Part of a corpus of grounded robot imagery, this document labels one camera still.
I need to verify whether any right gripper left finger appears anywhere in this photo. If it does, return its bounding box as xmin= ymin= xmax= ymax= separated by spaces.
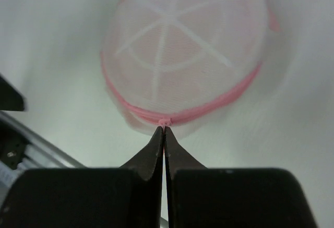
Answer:
xmin=1 ymin=127 xmax=164 ymax=227

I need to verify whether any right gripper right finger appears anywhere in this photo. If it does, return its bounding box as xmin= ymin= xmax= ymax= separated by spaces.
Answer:
xmin=164 ymin=128 xmax=317 ymax=227

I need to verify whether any pink bra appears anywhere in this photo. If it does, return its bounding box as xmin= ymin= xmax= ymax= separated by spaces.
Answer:
xmin=126 ymin=11 xmax=233 ymax=100

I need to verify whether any pink mesh laundry bag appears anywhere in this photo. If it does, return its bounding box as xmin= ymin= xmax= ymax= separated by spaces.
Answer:
xmin=100 ymin=0 xmax=278 ymax=133

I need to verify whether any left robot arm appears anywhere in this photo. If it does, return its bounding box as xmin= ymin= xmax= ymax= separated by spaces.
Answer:
xmin=0 ymin=75 xmax=26 ymax=112

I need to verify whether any aluminium mounting rail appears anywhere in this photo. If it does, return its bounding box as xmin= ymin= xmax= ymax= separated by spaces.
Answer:
xmin=1 ymin=111 xmax=84 ymax=187

